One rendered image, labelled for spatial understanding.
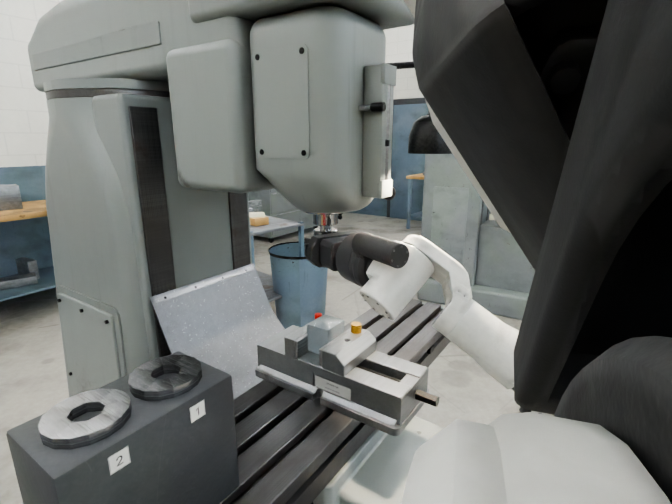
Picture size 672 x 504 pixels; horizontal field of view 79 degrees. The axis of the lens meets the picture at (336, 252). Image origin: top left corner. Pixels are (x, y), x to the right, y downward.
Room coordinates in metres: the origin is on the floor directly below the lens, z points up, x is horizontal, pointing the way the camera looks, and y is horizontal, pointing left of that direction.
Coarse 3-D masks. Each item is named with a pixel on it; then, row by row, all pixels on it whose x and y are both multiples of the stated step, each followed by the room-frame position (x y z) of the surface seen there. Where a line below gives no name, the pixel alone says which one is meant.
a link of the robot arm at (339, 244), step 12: (312, 240) 0.72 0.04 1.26; (324, 240) 0.70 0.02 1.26; (336, 240) 0.70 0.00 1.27; (348, 240) 0.66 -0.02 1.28; (312, 252) 0.70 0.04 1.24; (324, 252) 0.69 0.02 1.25; (336, 252) 0.68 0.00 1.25; (348, 252) 0.63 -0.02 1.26; (324, 264) 0.70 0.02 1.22; (336, 264) 0.66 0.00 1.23; (348, 264) 0.63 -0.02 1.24; (348, 276) 0.63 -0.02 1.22
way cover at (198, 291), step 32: (192, 288) 0.94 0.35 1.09; (224, 288) 1.00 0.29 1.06; (256, 288) 1.08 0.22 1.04; (160, 320) 0.84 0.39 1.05; (192, 320) 0.89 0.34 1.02; (224, 320) 0.95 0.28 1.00; (256, 320) 1.02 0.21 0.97; (192, 352) 0.85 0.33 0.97; (224, 352) 0.89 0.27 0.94; (256, 352) 0.94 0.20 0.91
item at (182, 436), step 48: (144, 384) 0.45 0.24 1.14; (192, 384) 0.46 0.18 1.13; (48, 432) 0.37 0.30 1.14; (96, 432) 0.37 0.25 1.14; (144, 432) 0.39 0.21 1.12; (192, 432) 0.44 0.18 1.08; (48, 480) 0.32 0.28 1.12; (96, 480) 0.35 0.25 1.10; (144, 480) 0.38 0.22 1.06; (192, 480) 0.43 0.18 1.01
